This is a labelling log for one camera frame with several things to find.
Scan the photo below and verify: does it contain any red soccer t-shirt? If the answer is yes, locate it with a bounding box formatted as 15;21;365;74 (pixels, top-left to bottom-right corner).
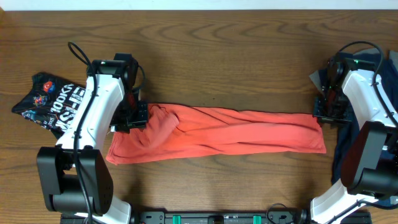
106;103;326;165

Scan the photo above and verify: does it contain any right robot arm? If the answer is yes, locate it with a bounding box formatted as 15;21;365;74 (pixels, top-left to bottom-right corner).
310;53;397;223

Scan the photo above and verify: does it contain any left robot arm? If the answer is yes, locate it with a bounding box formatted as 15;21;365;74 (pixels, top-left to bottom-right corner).
37;54;148;223

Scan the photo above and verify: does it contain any navy blue t-shirt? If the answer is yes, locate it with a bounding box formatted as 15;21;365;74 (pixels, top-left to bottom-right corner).
317;51;398;209

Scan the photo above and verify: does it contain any black printed folded t-shirt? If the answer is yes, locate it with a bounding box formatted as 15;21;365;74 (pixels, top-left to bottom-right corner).
12;72;85;139

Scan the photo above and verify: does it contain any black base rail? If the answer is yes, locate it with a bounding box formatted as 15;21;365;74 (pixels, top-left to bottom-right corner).
60;210;373;224

